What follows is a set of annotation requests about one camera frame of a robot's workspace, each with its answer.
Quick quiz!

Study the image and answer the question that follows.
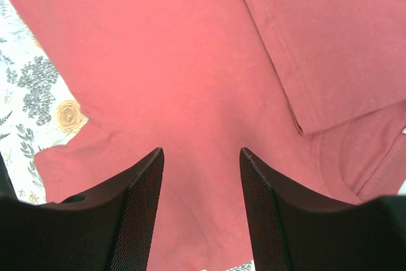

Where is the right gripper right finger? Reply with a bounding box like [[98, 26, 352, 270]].
[[240, 148, 405, 271]]

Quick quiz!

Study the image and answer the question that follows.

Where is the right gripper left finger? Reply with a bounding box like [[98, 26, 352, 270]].
[[1, 148, 164, 270]]

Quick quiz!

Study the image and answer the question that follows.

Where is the pink t shirt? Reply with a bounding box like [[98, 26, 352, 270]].
[[10, 0, 405, 270]]

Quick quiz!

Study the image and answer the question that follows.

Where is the floral table mat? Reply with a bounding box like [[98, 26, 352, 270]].
[[1, 0, 88, 204]]

